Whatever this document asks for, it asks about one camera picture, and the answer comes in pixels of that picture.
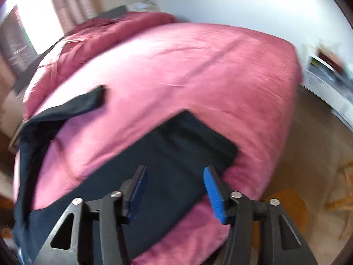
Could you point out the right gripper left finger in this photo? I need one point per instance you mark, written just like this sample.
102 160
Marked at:
133 190

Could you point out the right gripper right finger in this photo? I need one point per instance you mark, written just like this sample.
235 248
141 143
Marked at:
222 204

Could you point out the black pants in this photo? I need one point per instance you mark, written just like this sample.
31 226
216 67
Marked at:
86 226

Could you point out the orange round floor mat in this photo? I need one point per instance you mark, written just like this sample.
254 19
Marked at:
297 210

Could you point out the pink bed sheet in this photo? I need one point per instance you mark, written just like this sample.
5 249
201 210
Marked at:
239 82

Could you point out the white box with print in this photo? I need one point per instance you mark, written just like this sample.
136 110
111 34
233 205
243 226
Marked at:
325 76

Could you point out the dark pink quilt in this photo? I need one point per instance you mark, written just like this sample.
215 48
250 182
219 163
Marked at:
85 42

